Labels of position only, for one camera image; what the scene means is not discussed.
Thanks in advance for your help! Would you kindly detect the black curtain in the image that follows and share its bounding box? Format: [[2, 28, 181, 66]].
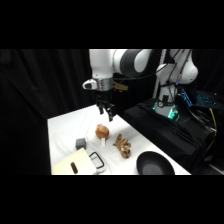
[[0, 49, 224, 176]]

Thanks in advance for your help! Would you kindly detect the black cloth-covered stand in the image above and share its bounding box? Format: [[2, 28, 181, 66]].
[[123, 99, 216, 175]]

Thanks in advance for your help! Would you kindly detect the black bowl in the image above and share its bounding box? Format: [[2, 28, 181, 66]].
[[136, 150, 176, 176]]

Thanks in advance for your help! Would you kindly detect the green base light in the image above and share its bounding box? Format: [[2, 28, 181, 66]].
[[152, 100, 181, 122]]

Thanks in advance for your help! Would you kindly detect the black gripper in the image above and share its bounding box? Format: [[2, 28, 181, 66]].
[[95, 89, 116, 123]]

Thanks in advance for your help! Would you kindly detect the blue lit device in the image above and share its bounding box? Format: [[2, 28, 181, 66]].
[[177, 88, 211, 108]]

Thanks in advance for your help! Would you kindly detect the yellow cable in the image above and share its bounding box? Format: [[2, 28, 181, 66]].
[[208, 107, 218, 137]]

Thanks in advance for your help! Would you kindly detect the striped tiger plush toy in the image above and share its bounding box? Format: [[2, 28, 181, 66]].
[[112, 133, 132, 159]]

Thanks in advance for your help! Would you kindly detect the grey patterned cube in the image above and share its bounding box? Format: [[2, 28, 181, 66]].
[[75, 137, 88, 151]]

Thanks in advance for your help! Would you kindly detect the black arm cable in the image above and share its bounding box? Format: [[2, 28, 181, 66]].
[[114, 49, 188, 84]]

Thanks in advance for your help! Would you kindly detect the white tablecloth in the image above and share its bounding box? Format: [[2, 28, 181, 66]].
[[47, 104, 192, 176]]

